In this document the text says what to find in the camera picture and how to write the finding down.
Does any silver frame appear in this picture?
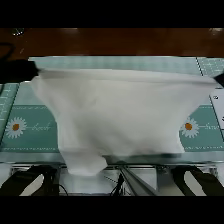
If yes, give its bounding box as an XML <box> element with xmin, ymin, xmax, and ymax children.
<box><xmin>0</xmin><ymin>151</ymin><xmax>224</xmax><ymax>197</ymax></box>

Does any white T-shirt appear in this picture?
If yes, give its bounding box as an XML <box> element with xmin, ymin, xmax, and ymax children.
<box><xmin>30</xmin><ymin>67</ymin><xmax>219</xmax><ymax>177</ymax></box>

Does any black cable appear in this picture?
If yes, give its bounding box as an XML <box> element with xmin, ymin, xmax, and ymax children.
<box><xmin>103</xmin><ymin>173</ymin><xmax>129</xmax><ymax>197</ymax></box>

